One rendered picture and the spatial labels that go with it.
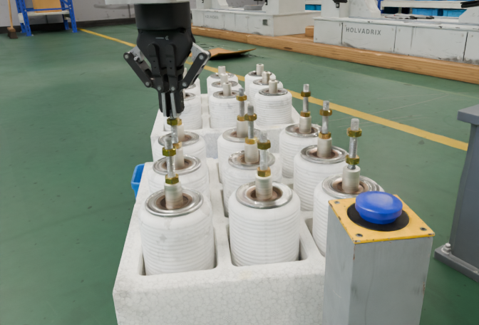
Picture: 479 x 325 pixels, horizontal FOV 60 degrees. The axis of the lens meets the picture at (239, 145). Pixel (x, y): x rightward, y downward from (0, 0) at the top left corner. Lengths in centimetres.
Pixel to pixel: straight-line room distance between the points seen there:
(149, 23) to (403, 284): 42
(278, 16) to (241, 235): 329
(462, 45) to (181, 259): 221
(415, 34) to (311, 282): 229
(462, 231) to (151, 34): 64
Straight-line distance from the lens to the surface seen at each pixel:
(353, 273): 38
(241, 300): 54
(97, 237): 99
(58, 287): 88
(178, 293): 53
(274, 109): 104
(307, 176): 65
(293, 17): 385
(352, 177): 56
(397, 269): 39
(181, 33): 58
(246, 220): 52
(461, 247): 89
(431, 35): 265
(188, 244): 53
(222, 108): 102
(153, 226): 52
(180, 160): 64
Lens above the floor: 51
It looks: 21 degrees down
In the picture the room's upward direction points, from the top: 2 degrees counter-clockwise
